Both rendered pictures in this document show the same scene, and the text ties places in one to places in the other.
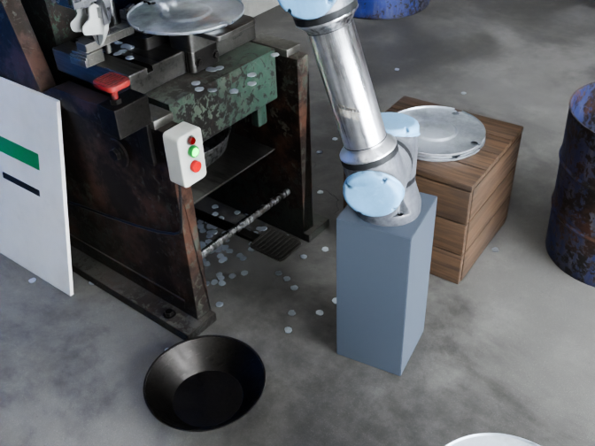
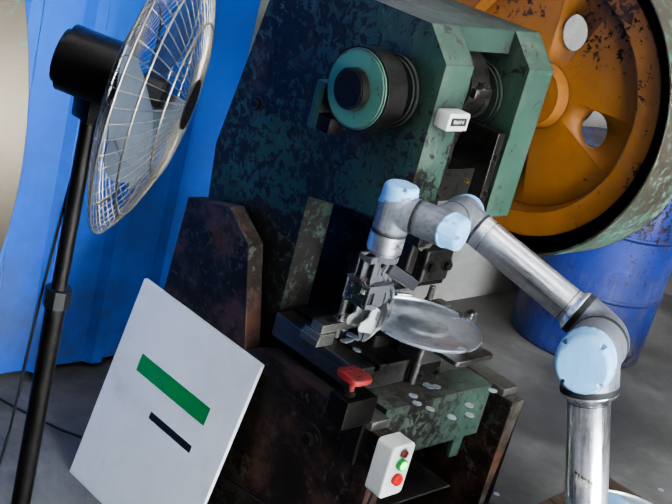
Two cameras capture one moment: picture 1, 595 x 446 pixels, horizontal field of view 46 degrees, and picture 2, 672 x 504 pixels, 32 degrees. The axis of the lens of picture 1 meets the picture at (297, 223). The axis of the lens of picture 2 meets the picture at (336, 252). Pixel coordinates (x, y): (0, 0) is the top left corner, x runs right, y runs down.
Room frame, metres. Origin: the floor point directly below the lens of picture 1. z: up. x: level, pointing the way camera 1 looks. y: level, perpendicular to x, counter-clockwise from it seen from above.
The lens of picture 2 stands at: (-0.95, 0.40, 1.87)
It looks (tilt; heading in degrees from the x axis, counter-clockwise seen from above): 20 degrees down; 2
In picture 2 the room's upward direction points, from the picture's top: 15 degrees clockwise
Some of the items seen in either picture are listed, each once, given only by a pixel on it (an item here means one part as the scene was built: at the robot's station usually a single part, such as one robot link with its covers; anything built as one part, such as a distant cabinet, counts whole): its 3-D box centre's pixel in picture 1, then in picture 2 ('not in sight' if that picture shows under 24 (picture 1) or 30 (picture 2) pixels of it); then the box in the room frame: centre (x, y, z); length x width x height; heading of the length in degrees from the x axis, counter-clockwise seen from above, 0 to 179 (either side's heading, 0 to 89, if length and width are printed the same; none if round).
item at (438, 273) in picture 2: not in sight; (427, 213); (1.75, 0.32, 1.04); 0.17 x 0.15 x 0.30; 50
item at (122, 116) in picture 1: (129, 134); (345, 427); (1.39, 0.37, 0.62); 0.10 x 0.06 x 0.20; 140
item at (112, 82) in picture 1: (114, 95); (351, 387); (1.37, 0.38, 0.72); 0.07 x 0.06 x 0.08; 50
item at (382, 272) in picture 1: (383, 280); not in sight; (1.29, -0.21, 0.23); 0.18 x 0.18 x 0.45; 61
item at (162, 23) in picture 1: (186, 11); (424, 323); (1.69, 0.25, 0.78); 0.29 x 0.29 x 0.01
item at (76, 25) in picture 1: (83, 24); (357, 319); (1.37, 0.41, 0.89); 0.06 x 0.03 x 0.09; 140
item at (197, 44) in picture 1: (203, 42); (431, 357); (1.66, 0.21, 0.72); 0.25 x 0.14 x 0.14; 50
